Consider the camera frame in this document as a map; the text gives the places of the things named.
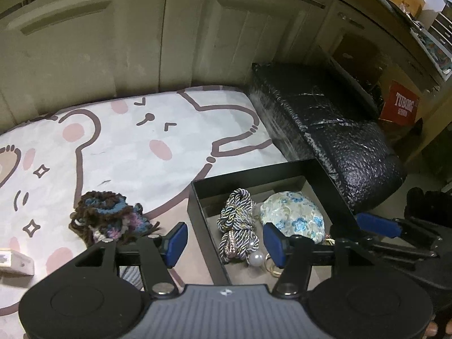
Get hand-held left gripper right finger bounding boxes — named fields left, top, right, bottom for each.
left=262, top=222, right=385, bottom=298

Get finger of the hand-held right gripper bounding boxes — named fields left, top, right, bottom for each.
left=367, top=239, right=439, bottom=261
left=355, top=212, right=443, bottom=252

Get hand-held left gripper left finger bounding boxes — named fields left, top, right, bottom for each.
left=75, top=222, right=189, bottom=300

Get black box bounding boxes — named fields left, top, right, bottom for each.
left=190, top=158, right=364, bottom=286

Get brown blue yarn scrunchie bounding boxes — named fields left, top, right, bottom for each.
left=69, top=191, right=161, bottom=246

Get small cream box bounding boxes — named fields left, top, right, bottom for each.
left=0, top=248, right=35, bottom=277

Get gold rings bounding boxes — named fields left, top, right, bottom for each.
left=264, top=254, right=283, bottom=278

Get blue floral fabric pouch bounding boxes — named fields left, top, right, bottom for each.
left=259, top=191, right=325, bottom=244

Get black shiny bag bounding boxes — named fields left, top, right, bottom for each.
left=404, top=186, right=452, bottom=221

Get black foam wrapped package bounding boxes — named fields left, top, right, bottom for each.
left=247, top=62, right=407, bottom=214

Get cartoon bear printed mat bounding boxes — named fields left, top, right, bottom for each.
left=0, top=85, right=287, bottom=339

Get red carton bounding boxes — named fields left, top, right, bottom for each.
left=379, top=80, right=421, bottom=127

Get beige panelled cabinet door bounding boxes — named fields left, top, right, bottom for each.
left=0, top=0, right=170, bottom=128
left=160, top=0, right=333, bottom=94

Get small drawer unit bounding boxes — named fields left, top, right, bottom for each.
left=429, top=9, right=452, bottom=48

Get blue white braided rope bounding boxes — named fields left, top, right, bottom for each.
left=216, top=188, right=260, bottom=264

